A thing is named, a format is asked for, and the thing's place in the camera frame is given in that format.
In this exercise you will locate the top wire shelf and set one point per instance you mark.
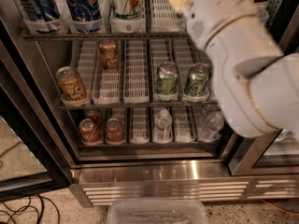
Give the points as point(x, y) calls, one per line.
point(118, 36)

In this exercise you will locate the left green soda can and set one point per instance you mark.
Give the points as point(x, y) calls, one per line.
point(167, 79)

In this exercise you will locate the front left red can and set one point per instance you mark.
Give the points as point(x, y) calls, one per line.
point(89, 131)

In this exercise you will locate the blue pepsi can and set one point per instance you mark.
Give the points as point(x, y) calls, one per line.
point(84, 10)
point(41, 10)

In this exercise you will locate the wire shelf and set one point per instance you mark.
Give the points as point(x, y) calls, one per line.
point(153, 104)
point(118, 36)

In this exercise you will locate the red can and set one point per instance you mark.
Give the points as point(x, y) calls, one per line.
point(94, 114)
point(89, 131)
point(114, 130)

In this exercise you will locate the open left fridge door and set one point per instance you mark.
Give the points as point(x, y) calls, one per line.
point(22, 121)

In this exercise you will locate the middle clear water bottle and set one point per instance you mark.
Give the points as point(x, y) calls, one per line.
point(162, 127)

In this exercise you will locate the front gold soda can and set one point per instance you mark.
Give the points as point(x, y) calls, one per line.
point(70, 84)

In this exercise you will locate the stainless steel fridge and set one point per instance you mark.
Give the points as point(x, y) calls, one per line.
point(138, 167)

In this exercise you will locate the clear water bottle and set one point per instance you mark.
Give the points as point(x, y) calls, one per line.
point(211, 123)
point(162, 127)

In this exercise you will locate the left blue Pepsi can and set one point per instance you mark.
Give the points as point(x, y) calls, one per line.
point(41, 10)

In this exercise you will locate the gold soda can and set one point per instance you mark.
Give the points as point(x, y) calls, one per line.
point(70, 84)
point(110, 55)

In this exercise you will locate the right green soda can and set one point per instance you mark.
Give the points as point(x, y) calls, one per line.
point(197, 78)

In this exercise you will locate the green soda can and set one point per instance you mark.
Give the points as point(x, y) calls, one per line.
point(167, 79)
point(197, 78)

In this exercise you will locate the middle wire shelf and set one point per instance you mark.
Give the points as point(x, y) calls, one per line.
point(153, 104)

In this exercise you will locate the left white 7up can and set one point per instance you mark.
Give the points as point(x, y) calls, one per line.
point(126, 10)

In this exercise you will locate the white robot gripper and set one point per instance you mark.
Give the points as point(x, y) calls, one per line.
point(216, 16)

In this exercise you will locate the clear plastic bin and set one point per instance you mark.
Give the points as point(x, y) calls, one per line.
point(156, 211)

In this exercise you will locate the right glass fridge door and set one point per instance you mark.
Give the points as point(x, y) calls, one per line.
point(271, 154)

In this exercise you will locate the front right red can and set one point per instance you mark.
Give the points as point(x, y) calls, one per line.
point(114, 130)

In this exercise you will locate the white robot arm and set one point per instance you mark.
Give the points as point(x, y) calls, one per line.
point(255, 83)

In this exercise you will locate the right clear water bottle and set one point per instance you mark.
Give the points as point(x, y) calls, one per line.
point(211, 123)

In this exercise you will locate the rear gold soda can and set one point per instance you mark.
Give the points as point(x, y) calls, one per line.
point(110, 55)

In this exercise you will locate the rear red can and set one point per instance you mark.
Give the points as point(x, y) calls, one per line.
point(94, 114)

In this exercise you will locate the right blue Pepsi can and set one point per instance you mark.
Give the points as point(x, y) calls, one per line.
point(84, 10)

